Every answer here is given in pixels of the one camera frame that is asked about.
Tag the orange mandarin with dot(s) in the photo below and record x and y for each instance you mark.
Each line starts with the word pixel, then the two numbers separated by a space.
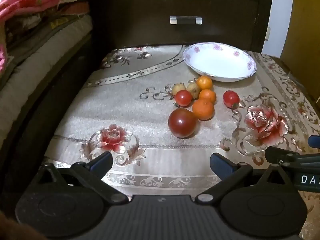
pixel 204 83
pixel 208 96
pixel 203 109

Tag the folded patterned quilt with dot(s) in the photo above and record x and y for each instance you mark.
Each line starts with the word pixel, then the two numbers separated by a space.
pixel 50 15

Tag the dark wooden nightstand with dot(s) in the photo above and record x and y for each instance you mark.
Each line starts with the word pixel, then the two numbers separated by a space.
pixel 137 17

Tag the floral beige tablecloth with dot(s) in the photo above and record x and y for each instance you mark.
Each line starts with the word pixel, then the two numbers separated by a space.
pixel 125 110

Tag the yellow wooden cabinet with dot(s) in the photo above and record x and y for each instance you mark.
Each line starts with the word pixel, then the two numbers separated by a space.
pixel 302 30

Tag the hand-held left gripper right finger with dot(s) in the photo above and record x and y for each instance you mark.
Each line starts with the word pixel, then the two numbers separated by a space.
pixel 220 164

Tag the large dark red tomato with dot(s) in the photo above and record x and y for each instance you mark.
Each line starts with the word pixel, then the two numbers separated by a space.
pixel 182 123

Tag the white wall socket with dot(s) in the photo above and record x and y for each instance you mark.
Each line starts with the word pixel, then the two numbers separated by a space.
pixel 267 33

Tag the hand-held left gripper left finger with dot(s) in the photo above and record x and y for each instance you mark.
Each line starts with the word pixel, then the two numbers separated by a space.
pixel 103 162

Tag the brown longan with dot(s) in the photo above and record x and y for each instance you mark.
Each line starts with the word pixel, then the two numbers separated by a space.
pixel 193 89
pixel 178 88

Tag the small red tomato with stem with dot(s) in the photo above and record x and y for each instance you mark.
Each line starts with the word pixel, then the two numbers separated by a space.
pixel 230 99

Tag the pink floral blanket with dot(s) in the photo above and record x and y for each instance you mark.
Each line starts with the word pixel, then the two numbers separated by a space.
pixel 27 0

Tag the white floral bowl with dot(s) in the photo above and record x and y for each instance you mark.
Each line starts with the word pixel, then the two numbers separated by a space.
pixel 217 62

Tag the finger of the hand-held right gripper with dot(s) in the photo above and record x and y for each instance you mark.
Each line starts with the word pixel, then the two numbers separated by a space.
pixel 280 155
pixel 315 142

